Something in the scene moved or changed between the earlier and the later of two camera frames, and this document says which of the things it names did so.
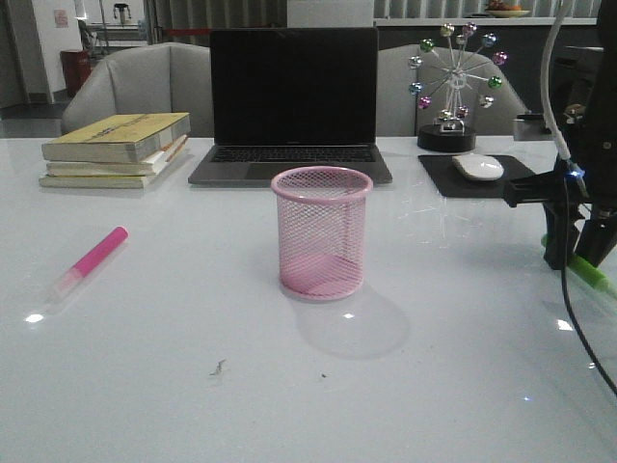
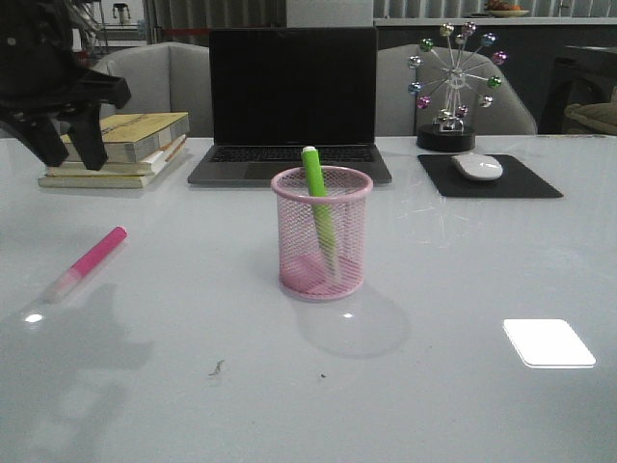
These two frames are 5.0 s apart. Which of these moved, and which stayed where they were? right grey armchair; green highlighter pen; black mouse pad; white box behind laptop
Moved: green highlighter pen
Stayed: right grey armchair; black mouse pad; white box behind laptop
